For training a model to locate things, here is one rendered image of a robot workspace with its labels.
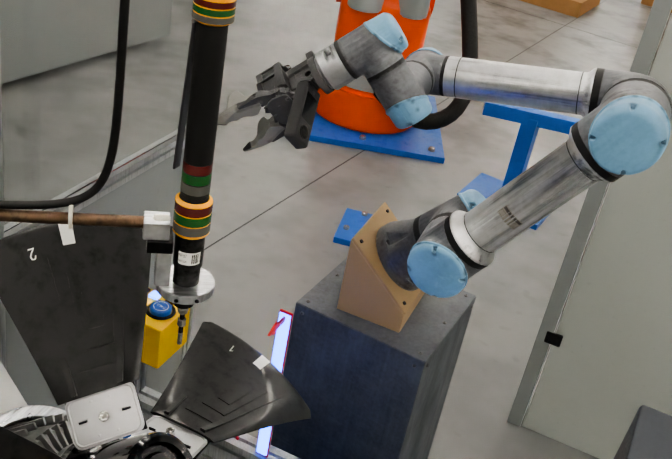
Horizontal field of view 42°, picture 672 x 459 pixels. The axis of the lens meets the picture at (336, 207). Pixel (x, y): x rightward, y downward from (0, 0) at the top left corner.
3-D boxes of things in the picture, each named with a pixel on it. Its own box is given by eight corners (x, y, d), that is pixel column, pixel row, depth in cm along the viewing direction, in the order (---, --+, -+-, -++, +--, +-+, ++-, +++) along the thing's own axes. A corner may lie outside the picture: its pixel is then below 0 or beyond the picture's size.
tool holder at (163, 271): (138, 304, 102) (143, 233, 97) (139, 270, 108) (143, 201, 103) (215, 306, 104) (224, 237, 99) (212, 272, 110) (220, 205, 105)
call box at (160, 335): (86, 343, 165) (87, 297, 160) (118, 317, 173) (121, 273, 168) (157, 376, 160) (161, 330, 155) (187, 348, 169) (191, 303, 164)
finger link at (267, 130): (252, 137, 167) (280, 105, 162) (257, 159, 163) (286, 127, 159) (239, 132, 165) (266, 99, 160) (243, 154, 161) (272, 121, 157)
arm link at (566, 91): (680, 63, 152) (410, 32, 168) (678, 82, 143) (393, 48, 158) (668, 125, 157) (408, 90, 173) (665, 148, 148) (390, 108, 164)
